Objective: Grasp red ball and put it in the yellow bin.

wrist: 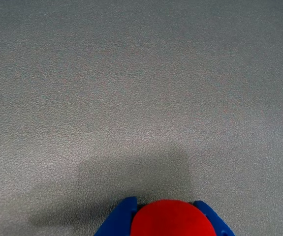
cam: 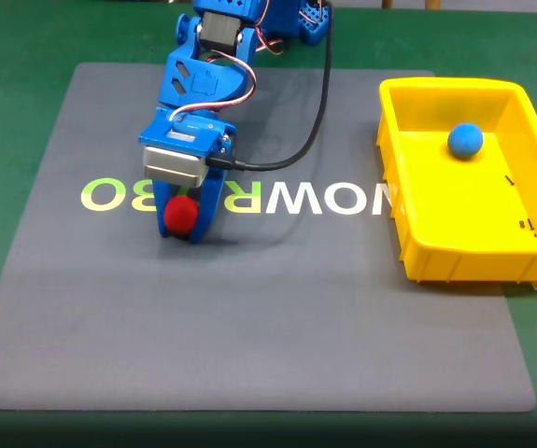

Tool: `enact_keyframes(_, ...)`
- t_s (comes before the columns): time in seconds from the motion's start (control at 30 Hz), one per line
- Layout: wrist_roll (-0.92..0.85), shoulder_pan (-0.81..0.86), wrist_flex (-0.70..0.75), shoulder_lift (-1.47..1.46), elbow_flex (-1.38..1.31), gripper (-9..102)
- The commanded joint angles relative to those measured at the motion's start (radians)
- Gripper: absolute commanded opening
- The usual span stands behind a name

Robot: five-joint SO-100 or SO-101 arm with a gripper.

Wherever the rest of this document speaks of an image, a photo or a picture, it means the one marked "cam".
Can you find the silver camera box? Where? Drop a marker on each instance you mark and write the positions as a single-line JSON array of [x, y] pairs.
[[174, 165]]

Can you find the red ball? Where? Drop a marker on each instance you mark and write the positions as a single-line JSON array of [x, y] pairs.
[[181, 214]]

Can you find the yellow plastic bin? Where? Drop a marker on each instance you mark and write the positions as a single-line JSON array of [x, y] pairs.
[[459, 224]]

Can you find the blue ball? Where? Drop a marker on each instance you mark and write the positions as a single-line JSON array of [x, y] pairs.
[[465, 141]]

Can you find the grey mat with lettering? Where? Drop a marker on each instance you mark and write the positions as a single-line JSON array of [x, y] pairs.
[[249, 303]]

